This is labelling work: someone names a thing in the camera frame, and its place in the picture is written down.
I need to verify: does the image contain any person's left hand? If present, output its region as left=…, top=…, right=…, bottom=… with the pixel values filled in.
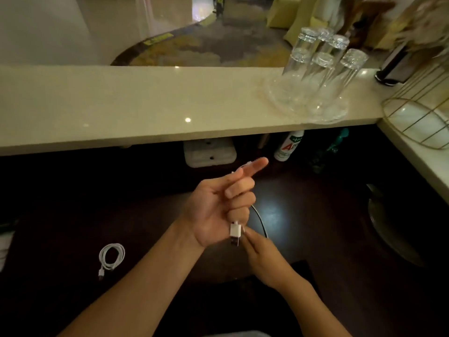
left=181, top=156, right=270, bottom=249

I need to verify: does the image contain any person's right hand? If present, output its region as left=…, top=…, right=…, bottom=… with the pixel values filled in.
left=238, top=226, right=299, bottom=291

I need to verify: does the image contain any white charging cable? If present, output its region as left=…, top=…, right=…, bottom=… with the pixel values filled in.
left=230, top=160, right=269, bottom=247
left=97, top=243, right=126, bottom=280

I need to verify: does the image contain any person's left forearm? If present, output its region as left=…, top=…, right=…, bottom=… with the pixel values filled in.
left=58, top=219, right=208, bottom=337

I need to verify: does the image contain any person's right forearm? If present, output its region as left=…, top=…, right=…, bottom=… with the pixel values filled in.
left=279, top=275, right=353, bottom=337

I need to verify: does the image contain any person's white shirt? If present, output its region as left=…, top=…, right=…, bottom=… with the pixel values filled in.
left=207, top=330, right=273, bottom=337

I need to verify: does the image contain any white socket box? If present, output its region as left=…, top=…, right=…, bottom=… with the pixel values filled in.
left=183, top=137, right=238, bottom=168

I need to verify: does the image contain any white bottle red green label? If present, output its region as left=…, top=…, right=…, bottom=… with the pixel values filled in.
left=273, top=131, right=305, bottom=162

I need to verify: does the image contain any round metal dish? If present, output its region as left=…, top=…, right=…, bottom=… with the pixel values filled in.
left=366, top=184, right=427, bottom=269

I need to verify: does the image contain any teal plastic bottle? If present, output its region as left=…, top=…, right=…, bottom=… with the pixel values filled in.
left=310, top=128, right=350, bottom=174

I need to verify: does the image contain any cream stone counter ledge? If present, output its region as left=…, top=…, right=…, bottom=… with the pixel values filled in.
left=0, top=65, right=449, bottom=204

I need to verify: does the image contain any clear glass tray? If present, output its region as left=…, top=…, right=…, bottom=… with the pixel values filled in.
left=263, top=72, right=350, bottom=124

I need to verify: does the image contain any group of upturned clear glasses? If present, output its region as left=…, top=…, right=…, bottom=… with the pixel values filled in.
left=282, top=27, right=369, bottom=113

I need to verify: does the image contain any yellow covered chair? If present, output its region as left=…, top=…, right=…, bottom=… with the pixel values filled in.
left=284, top=0, right=330, bottom=46
left=266, top=0, right=302, bottom=29

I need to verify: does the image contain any clear sign stand black base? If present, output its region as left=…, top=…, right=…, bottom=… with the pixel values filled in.
left=374, top=42, right=411, bottom=87

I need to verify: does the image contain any dried flower bunch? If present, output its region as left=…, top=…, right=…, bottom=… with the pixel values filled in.
left=396, top=0, right=449, bottom=57

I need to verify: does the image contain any gold wire basket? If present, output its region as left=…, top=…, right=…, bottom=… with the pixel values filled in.
left=381, top=56, right=449, bottom=150

